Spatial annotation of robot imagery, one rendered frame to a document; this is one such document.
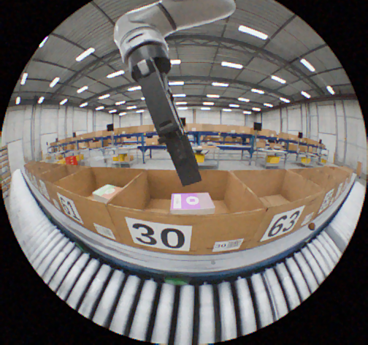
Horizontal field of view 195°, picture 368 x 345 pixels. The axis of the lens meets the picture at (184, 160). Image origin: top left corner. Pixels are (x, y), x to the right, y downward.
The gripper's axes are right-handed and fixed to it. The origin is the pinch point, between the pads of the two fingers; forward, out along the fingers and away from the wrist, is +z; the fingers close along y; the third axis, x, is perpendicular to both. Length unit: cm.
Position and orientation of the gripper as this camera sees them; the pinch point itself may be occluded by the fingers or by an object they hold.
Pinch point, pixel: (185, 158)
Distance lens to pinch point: 17.7
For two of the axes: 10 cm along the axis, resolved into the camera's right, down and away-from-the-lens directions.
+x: 9.3, -3.3, -1.4
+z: 3.5, 9.1, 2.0
